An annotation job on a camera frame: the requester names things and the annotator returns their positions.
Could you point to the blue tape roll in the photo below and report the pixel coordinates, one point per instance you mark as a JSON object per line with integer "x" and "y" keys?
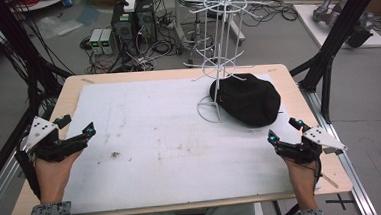
{"x": 68, "y": 1}

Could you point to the white floor board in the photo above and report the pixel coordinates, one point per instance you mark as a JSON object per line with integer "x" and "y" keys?
{"x": 310, "y": 23}

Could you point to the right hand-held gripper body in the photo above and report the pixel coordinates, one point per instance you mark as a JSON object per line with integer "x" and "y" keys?
{"x": 303, "y": 149}

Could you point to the aluminium rail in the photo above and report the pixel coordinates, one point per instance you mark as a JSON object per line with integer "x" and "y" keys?
{"x": 0, "y": 192}
{"x": 346, "y": 171}

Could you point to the clear plastic bag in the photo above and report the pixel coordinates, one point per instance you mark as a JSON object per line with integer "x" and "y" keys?
{"x": 58, "y": 25}

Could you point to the strip of masking tape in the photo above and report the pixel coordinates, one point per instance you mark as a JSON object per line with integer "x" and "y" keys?
{"x": 330, "y": 180}

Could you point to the black hat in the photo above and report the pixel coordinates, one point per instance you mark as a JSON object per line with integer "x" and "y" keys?
{"x": 248, "y": 100}

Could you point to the person's right hand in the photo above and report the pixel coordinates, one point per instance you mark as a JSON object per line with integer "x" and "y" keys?
{"x": 304, "y": 184}

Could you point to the black metal frame post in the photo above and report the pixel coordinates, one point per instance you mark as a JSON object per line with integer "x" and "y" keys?
{"x": 14, "y": 44}
{"x": 337, "y": 35}

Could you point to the black tape cross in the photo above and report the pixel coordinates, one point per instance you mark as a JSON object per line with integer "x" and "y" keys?
{"x": 340, "y": 201}

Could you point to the white box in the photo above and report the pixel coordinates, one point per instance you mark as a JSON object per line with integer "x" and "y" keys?
{"x": 130, "y": 4}

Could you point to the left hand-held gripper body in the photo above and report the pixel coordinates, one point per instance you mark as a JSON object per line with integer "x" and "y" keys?
{"x": 44, "y": 148}

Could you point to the round white table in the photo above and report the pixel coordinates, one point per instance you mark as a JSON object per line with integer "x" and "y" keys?
{"x": 38, "y": 2}

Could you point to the person's left hand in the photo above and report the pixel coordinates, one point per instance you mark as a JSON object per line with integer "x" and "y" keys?
{"x": 52, "y": 179}

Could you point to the black computer tower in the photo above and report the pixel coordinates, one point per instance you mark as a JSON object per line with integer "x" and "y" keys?
{"x": 124, "y": 28}
{"x": 145, "y": 20}

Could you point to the white table mat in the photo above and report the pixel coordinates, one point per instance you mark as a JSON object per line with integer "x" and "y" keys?
{"x": 167, "y": 149}

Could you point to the black round stool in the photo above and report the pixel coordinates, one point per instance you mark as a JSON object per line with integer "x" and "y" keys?
{"x": 196, "y": 7}

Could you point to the blue sheet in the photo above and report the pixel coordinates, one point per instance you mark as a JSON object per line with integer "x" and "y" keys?
{"x": 88, "y": 15}

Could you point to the grey power supply unit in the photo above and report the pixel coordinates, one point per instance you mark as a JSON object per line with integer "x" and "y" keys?
{"x": 95, "y": 41}
{"x": 107, "y": 41}

